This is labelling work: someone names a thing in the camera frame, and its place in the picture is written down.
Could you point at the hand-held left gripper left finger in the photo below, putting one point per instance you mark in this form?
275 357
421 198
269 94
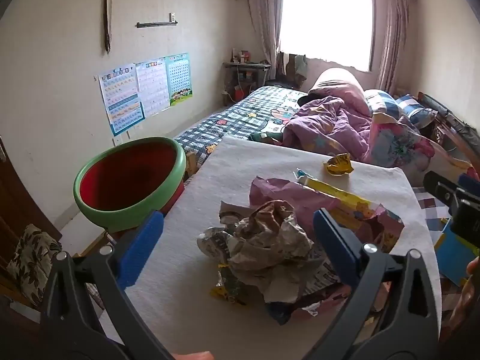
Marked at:
140 247

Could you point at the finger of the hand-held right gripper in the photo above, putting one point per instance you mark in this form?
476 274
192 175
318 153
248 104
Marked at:
469 184
440 189

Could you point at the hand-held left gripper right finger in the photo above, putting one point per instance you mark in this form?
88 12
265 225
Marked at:
335 247

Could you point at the orange yellow snack wrapper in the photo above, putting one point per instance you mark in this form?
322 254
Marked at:
337 193

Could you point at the red basin with green rim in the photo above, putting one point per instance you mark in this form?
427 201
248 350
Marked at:
127 172

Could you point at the yellow black-print wrapper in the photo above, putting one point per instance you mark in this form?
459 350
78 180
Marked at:
337 165

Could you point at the pink plastic bag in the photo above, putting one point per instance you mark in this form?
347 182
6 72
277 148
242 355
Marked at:
270 191

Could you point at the dark blue floral wrapper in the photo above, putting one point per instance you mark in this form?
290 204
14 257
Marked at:
279 313

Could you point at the yellow foil snack wrapper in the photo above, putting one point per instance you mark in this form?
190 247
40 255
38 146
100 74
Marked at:
228 288

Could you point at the person's right hand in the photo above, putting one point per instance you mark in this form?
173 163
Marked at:
474 268

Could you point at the brown plaid blanket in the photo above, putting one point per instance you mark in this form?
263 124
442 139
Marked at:
431 206

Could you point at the floral quilt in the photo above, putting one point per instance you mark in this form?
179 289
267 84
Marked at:
401 146

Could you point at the dark wooden headboard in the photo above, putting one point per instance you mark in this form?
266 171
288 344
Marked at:
453 120

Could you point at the blue plaid pillow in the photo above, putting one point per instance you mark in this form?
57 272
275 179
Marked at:
380 99
416 110

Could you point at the floral chair cushion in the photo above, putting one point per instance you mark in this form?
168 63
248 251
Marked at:
32 255

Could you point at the white towel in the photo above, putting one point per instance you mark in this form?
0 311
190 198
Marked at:
262 161

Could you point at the purple star quilt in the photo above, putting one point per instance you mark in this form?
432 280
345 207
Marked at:
330 127

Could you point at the rolled pink quilt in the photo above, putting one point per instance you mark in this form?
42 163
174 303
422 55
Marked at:
337 86

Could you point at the black cloth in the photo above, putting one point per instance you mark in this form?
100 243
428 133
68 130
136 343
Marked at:
307 100

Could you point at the beige curtain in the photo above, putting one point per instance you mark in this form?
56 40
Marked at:
393 41
264 18

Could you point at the plaid cartoon bed sheet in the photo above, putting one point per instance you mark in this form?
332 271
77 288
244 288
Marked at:
240 116

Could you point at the red container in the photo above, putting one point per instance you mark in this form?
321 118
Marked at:
239 93

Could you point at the dark hanging clothes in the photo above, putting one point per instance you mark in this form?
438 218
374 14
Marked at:
290 65

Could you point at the small grey desk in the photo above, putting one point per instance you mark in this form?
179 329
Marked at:
245 67

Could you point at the bright window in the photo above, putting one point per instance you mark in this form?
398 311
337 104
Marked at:
326 18

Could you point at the white wall socket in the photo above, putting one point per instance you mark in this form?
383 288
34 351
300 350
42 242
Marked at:
118 141

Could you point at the blue-framed wall poster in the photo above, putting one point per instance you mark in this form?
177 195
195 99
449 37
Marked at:
120 97

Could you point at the white pink wall poster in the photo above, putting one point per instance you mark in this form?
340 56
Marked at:
152 86

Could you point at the green-framed wall poster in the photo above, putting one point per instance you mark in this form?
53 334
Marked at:
180 77

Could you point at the black wall rail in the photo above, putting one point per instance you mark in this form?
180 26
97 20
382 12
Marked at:
155 24

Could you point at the dark wall-hung stick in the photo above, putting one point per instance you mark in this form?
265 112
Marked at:
107 22

